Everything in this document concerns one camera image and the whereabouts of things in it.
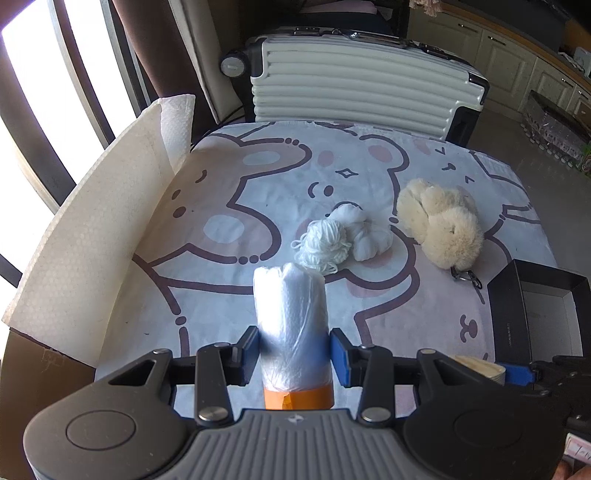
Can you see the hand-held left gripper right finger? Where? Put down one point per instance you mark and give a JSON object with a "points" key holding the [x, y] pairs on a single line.
{"points": [[340, 362]]}

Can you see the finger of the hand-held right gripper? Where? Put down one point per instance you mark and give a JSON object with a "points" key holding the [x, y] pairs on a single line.
{"points": [[519, 374]]}

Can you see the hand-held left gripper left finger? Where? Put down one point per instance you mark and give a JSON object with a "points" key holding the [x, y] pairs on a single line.
{"points": [[250, 353]]}

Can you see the round beige wooden disc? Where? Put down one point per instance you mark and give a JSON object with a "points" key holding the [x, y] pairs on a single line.
{"points": [[480, 367]]}

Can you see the white plastic bag roll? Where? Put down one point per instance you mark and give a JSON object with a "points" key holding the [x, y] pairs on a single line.
{"points": [[291, 323]]}

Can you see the black cardboard box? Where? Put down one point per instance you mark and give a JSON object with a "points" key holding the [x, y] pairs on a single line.
{"points": [[512, 314]]}

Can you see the white yarn ball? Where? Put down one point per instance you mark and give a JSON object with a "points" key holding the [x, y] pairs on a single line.
{"points": [[321, 247]]}

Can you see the white cloth bundle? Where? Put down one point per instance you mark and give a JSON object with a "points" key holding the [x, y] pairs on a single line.
{"points": [[364, 233]]}

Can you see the bear printed blanket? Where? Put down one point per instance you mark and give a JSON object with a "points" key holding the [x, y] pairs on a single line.
{"points": [[258, 184]]}

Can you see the white foam sheet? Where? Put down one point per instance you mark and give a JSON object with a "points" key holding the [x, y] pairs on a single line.
{"points": [[101, 221]]}

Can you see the green printed carton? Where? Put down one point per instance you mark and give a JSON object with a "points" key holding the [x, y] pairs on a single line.
{"points": [[586, 159]]}

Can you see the pack of water bottles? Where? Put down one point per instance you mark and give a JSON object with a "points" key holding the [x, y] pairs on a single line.
{"points": [[551, 129]]}

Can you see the white ribbed suitcase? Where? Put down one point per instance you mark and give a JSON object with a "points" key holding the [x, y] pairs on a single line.
{"points": [[364, 83]]}

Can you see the white upright panel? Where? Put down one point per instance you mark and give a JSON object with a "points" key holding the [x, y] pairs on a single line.
{"points": [[203, 46]]}

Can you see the brown curtain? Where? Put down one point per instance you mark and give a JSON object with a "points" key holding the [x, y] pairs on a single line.
{"points": [[152, 41]]}

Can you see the cream kitchen cabinets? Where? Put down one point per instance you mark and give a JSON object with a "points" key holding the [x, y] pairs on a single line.
{"points": [[503, 41]]}

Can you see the dark bag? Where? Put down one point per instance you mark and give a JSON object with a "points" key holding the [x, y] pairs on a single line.
{"points": [[341, 14]]}

